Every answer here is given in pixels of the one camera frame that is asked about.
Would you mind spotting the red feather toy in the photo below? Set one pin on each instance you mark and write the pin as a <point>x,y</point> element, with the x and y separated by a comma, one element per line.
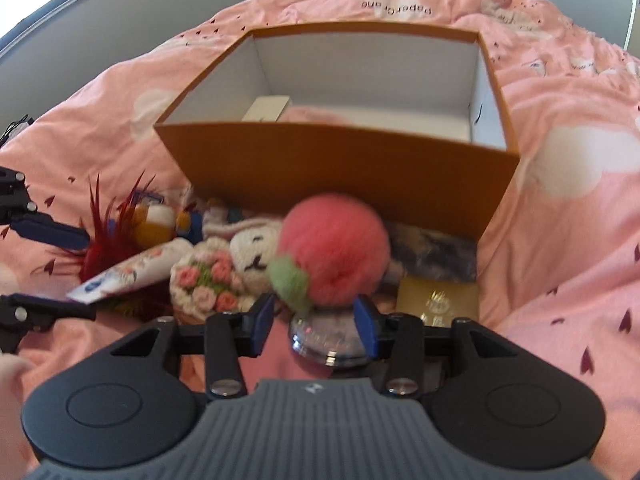
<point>102,255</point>

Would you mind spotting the orange cardboard box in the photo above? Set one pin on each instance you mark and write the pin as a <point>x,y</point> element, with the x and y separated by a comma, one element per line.
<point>350,170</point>

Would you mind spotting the floral hand cream tube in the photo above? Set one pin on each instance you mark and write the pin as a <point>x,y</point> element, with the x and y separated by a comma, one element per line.
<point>145,267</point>

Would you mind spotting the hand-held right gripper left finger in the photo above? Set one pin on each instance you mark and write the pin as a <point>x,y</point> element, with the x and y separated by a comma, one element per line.
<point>262,325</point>

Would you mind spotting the crochet bunny with bouquet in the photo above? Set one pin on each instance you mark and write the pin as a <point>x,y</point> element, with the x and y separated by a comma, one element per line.
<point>255,255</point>

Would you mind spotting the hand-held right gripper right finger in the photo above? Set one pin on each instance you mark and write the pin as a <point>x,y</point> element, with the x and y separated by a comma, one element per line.
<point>367,327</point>

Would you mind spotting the dark patterned card box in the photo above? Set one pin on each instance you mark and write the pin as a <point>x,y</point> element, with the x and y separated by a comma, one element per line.
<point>435,255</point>

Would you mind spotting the round chrome mirror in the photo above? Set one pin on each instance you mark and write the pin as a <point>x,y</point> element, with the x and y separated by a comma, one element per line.
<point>320,345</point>

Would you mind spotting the pink printed blanket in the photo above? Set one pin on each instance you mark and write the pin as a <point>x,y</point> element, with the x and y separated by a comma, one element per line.
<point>575,110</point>

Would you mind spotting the gold box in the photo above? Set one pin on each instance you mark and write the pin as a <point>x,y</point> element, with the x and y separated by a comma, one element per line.
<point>435,297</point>

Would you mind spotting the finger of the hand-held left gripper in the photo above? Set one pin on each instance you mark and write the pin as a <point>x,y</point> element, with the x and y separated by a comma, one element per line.
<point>50,232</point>
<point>50,311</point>

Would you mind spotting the small white box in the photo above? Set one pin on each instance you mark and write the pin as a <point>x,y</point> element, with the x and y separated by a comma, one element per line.
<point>265,109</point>

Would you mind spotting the pink plush ball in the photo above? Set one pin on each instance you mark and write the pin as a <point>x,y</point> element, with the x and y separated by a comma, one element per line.
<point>335,245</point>

